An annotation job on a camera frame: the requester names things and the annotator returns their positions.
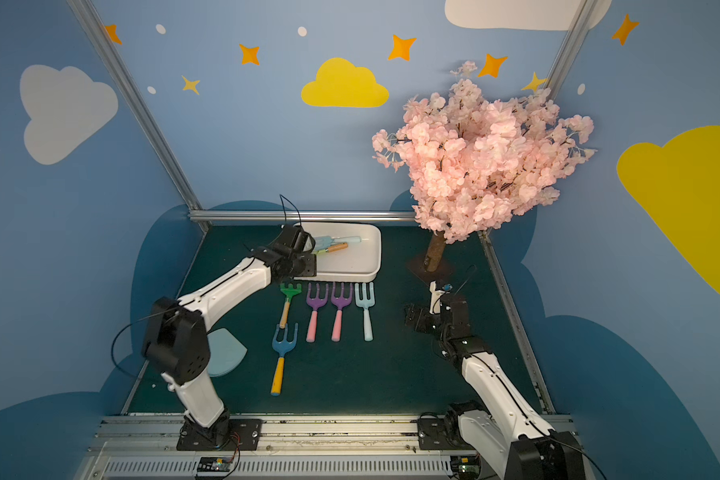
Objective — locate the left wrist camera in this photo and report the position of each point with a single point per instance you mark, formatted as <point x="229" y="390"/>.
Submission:
<point x="294" y="238"/>

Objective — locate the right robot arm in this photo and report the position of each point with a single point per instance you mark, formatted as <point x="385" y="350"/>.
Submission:
<point x="504" y="429"/>

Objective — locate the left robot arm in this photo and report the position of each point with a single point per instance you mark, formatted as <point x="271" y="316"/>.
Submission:
<point x="176" y="338"/>

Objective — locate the pink blossom artificial tree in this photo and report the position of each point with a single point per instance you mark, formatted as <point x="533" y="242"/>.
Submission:
<point x="475" y="164"/>

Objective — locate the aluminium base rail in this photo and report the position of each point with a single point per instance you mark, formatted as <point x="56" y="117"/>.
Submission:
<point x="283" y="447"/>

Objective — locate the light blue hand rake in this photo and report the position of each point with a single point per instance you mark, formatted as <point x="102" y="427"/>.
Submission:
<point x="365" y="299"/>

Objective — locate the dark blue fork yellow handle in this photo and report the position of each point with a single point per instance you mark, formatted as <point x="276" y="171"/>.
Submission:
<point x="282" y="345"/>

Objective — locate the light blue round plate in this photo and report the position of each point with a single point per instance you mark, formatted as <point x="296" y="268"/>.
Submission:
<point x="226" y="352"/>

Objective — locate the aluminium back frame bar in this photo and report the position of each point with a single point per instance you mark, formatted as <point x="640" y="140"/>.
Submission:
<point x="308" y="216"/>

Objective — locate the wooden handle tool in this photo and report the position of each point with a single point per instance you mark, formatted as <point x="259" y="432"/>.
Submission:
<point x="333" y="248"/>

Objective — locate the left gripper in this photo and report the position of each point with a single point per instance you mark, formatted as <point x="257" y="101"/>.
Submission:
<point x="303" y="252"/>

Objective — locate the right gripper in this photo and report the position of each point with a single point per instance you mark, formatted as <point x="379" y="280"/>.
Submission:
<point x="424" y="318"/>

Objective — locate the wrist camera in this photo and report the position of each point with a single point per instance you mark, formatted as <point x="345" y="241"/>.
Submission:
<point x="294" y="238"/>
<point x="437" y="290"/>

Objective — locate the white plastic storage box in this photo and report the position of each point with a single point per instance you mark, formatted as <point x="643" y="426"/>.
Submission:
<point x="358" y="263"/>

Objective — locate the purple fork pink handle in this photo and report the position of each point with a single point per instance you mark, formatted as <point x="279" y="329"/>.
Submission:
<point x="341" y="297"/>
<point x="317" y="297"/>

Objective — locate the green rake wooden handle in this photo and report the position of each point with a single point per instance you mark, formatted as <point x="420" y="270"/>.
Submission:
<point x="290" y="290"/>

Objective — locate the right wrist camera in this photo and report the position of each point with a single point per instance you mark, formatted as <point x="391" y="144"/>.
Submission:
<point x="437" y="290"/>

